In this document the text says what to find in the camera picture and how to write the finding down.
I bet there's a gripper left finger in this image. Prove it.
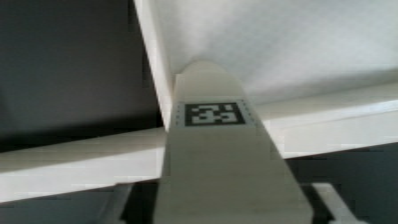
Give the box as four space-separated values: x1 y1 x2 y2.
95 183 159 224

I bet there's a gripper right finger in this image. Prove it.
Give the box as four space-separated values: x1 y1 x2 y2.
301 183 370 224

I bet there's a white desk leg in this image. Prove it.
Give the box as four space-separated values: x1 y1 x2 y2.
153 61 315 224

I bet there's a white desk top panel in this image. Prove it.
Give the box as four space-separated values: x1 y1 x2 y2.
132 0 398 119

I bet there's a long white front barrier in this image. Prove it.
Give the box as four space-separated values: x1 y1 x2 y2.
0 111 398 203

